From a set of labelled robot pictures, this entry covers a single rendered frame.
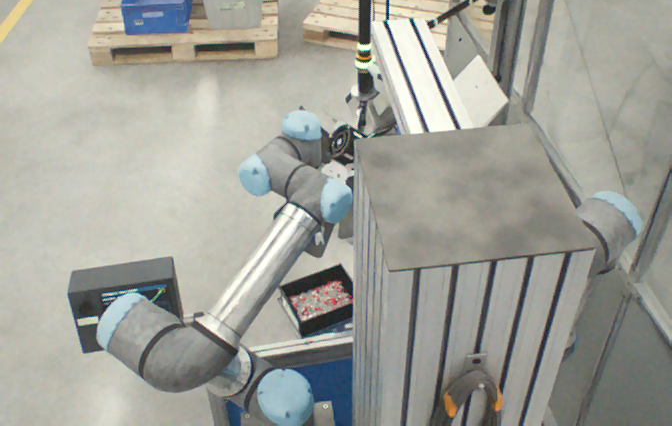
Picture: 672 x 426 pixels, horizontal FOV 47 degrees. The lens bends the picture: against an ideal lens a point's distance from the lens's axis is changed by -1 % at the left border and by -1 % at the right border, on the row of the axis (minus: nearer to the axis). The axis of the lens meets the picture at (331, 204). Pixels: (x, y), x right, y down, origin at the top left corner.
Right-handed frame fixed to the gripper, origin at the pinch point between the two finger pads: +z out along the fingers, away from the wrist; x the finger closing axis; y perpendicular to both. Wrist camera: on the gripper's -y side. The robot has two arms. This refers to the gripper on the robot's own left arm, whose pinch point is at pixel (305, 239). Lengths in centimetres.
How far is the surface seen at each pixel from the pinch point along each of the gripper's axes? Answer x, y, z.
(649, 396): 95, 16, 68
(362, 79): 24, -49, -8
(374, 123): 35, -77, 29
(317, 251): 9, -43, 49
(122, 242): -69, -158, 143
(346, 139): 22, -58, 19
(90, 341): -55, -7, 32
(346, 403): 12, -14, 91
